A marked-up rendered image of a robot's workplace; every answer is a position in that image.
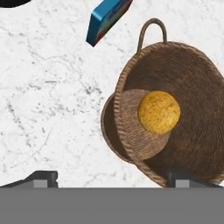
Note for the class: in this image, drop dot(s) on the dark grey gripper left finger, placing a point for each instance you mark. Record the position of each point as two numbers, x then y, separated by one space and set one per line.
43 176

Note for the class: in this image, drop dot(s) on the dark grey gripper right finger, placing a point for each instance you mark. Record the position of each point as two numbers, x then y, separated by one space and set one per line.
181 178

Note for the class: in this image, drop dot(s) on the brown woven wicker basket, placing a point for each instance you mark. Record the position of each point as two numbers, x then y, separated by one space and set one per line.
186 87

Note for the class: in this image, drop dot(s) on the blue rectangular box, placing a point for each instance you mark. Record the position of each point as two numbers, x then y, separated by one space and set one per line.
106 17

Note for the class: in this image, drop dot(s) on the black round object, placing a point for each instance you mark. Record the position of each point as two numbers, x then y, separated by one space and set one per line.
11 2

